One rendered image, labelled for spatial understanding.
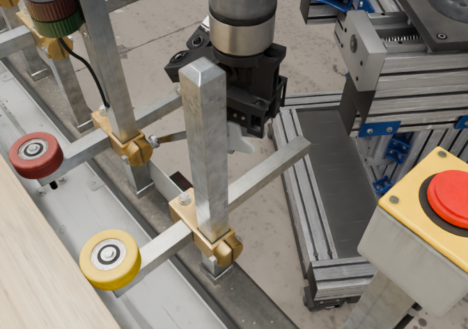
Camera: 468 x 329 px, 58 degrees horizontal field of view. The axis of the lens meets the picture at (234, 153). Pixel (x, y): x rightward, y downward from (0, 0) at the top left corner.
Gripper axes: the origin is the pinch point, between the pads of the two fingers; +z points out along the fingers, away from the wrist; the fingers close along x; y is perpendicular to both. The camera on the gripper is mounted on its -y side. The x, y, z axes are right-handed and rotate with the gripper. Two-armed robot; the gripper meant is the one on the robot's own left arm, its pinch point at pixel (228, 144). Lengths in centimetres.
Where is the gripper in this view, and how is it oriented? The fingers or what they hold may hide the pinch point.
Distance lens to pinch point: 66.2
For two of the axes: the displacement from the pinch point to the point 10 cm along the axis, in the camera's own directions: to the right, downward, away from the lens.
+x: 4.8, -6.7, 5.6
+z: 0.0, 6.4, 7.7
